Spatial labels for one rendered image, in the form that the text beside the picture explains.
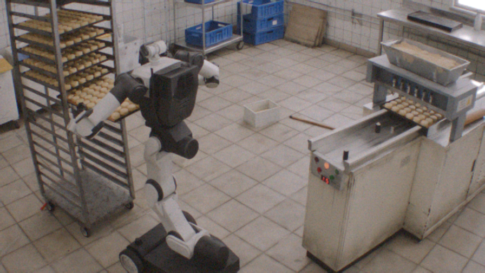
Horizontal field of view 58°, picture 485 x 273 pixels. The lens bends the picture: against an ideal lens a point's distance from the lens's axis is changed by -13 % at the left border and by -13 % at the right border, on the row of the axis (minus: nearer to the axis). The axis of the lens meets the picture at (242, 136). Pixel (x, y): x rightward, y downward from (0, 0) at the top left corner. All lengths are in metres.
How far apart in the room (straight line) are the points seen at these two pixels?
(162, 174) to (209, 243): 0.48
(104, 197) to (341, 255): 1.77
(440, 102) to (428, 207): 0.72
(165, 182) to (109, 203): 0.87
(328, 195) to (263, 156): 1.59
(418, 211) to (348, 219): 0.71
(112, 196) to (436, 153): 2.31
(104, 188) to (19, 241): 0.82
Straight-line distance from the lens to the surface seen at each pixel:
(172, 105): 2.47
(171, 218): 2.99
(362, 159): 2.72
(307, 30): 7.22
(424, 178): 3.29
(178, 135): 2.62
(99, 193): 3.79
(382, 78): 3.38
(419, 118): 3.20
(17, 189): 4.35
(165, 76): 2.42
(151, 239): 3.22
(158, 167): 2.81
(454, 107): 3.00
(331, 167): 2.74
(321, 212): 3.00
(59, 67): 2.94
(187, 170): 4.22
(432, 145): 3.16
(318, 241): 3.15
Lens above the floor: 2.27
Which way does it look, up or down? 29 degrees down
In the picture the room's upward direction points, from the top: straight up
